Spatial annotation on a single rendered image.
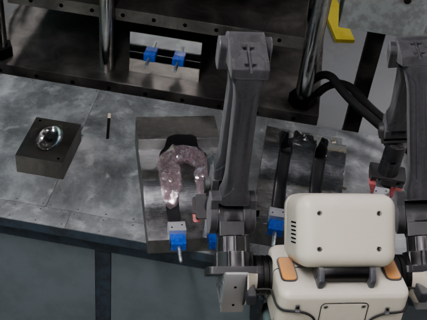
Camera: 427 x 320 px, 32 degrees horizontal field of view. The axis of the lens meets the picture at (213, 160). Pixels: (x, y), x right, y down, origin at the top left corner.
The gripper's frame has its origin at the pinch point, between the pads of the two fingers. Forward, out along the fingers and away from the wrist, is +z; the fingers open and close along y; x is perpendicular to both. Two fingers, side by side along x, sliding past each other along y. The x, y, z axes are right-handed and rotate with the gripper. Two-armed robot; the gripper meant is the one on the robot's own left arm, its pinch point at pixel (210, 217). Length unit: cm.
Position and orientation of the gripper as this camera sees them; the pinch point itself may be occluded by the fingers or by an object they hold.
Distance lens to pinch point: 199.7
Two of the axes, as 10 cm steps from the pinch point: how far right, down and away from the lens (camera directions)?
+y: -9.9, 0.0, -1.4
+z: -1.3, 4.0, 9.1
